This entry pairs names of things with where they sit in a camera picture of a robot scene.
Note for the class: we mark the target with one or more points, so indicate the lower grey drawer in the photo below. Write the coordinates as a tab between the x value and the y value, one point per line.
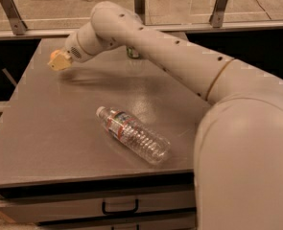
185	221

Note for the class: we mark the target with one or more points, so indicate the middle metal railing bracket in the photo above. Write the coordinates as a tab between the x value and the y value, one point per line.
139	8

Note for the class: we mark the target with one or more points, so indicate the left metal railing bracket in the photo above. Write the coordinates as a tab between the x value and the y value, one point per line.
17	24

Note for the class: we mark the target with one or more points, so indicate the upper grey drawer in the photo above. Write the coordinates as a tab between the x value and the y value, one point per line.
38	210

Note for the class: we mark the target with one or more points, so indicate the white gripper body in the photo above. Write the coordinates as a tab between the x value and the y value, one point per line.
73	49

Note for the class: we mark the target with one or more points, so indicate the black lower drawer handle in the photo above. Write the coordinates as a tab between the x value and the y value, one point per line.
125	227

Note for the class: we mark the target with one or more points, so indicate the grey drawer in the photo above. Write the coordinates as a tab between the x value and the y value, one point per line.
38	210
185	221

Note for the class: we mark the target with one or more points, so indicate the green soda can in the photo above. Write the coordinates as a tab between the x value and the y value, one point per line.
132	53

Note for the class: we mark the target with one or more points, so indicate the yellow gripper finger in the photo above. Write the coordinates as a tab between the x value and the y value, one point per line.
59	63
62	54

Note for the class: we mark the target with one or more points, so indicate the black drawer handle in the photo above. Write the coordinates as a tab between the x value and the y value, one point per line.
120	207
125	227

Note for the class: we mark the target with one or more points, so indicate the metal railing bracket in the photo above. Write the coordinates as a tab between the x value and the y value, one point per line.
17	24
139	8
217	17

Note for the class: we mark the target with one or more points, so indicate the right metal railing bracket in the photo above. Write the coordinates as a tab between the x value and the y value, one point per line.
217	17

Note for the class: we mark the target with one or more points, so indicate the orange fruit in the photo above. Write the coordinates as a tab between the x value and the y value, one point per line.
54	54

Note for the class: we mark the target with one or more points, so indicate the black upper drawer handle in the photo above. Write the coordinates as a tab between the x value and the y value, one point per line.
120	207

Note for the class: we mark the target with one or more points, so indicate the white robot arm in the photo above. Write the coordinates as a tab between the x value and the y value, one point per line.
238	151

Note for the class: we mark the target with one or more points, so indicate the clear plastic water bottle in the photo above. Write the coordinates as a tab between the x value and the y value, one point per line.
129	131

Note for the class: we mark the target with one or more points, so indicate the horizontal metal rail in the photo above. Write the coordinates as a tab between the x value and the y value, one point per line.
187	28

